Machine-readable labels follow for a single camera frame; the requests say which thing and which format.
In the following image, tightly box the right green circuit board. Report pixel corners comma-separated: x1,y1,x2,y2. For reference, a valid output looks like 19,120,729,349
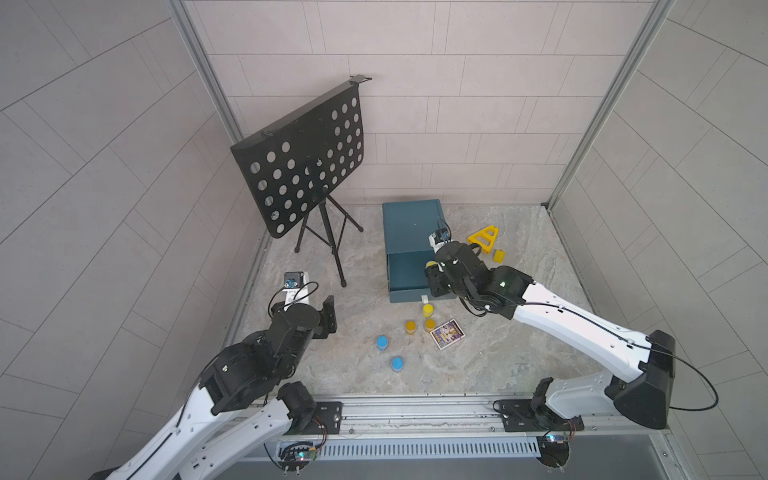
536,435,570,470

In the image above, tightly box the aluminium mounting rail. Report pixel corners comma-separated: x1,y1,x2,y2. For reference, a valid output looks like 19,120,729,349
167,392,673,445

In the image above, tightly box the left green circuit board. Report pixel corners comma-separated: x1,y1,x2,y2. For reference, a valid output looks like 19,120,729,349
278,441,319,475

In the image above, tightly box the yellow triangular plastic frame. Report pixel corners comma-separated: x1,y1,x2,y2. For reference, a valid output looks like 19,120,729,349
467,225,499,254

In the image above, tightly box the teal three-drawer cabinet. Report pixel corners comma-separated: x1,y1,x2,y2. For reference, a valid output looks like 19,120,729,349
382,199,444,304

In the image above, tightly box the black perforated music stand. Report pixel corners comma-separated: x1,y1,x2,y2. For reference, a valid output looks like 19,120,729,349
231,75,370,287

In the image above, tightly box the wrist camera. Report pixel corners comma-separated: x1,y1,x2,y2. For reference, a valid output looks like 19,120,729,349
428,227,452,253
282,271,309,304

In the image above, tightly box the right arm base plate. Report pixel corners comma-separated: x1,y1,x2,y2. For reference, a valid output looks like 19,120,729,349
492,399,584,434

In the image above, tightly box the colourful picture card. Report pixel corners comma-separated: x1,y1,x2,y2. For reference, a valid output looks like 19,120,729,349
429,319,466,350

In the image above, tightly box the blue paint can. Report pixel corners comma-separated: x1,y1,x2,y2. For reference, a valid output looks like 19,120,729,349
390,356,404,372
376,335,389,351

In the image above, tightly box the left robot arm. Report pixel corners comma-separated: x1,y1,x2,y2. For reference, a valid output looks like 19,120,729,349
93,296,337,479

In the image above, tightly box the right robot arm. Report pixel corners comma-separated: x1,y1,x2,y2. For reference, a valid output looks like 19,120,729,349
425,235,680,432

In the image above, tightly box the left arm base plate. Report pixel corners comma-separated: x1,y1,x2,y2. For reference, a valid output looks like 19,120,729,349
286,401,344,436

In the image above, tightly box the green circuit board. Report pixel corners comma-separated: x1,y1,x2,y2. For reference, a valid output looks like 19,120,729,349
278,441,319,475
536,435,570,470

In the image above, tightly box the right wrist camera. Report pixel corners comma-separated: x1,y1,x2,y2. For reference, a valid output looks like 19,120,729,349
428,227,452,253

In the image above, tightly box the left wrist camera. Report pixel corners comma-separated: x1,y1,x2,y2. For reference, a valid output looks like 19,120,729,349
282,271,309,304

